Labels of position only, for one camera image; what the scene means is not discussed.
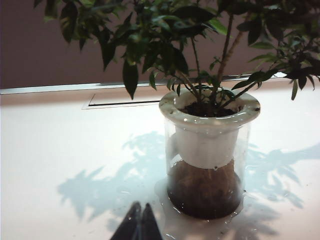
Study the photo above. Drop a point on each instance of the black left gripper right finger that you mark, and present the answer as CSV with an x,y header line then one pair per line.
x,y
150,222

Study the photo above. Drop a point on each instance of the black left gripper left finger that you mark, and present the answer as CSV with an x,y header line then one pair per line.
x,y
130,222

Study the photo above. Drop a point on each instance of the green leafy plant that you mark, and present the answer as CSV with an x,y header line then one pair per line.
x,y
175,45

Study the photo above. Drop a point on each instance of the clear glass outer jar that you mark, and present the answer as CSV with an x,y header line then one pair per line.
x,y
205,190

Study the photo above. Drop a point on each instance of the white ceramic inner pot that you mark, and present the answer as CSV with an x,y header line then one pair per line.
x,y
207,135

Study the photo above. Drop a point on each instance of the wide beige desk divider panel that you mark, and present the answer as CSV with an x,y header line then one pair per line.
x,y
50,50

